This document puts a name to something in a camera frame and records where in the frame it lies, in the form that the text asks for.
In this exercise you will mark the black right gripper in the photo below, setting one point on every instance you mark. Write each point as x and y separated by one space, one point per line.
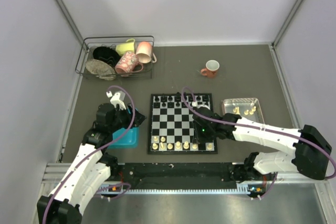
198 138

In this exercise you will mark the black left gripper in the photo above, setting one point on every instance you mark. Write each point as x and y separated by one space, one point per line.
128 115

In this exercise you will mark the white corner rook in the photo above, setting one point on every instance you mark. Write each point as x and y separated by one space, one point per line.
209 146
154 146

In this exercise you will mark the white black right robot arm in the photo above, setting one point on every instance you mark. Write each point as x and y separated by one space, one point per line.
304 151

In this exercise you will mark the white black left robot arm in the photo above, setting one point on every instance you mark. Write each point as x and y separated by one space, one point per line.
90 168

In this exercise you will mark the black white chess board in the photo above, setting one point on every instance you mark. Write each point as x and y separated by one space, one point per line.
175 125

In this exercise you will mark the white pieces in tray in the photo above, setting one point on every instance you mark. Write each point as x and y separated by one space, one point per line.
251 111

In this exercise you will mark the black chess pieces row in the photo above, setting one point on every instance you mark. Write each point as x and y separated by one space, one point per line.
171 101

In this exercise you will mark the white king piece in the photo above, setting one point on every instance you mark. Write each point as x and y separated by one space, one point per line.
186 145

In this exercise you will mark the blue plastic tray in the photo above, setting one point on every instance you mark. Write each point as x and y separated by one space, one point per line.
122 138

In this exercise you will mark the white queen piece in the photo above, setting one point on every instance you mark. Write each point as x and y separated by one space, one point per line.
178 146

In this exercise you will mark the pink metal tray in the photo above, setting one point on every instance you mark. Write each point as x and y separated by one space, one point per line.
246 107

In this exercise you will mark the speckled grey plate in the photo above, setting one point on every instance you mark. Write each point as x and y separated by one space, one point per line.
100 69

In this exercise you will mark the pink floral ceramic mug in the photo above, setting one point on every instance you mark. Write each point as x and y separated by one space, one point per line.
129 64

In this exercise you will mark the black scalloped bowl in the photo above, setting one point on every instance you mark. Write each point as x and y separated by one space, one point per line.
107 55

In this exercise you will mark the orange ceramic mug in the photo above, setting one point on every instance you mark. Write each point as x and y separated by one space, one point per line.
211 69

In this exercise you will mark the yellow ceramic mug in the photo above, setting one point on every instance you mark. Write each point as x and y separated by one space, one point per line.
129 45

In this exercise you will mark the pink white ceramic mug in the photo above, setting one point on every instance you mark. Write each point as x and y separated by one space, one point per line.
145 53

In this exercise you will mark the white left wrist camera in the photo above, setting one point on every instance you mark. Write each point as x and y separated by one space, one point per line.
117 98

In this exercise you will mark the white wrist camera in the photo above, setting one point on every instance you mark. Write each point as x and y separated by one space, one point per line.
117 98
196 105

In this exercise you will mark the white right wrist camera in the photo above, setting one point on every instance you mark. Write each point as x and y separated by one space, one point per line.
196 105

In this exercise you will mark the black wire dish rack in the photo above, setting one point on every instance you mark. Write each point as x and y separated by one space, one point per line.
91 43

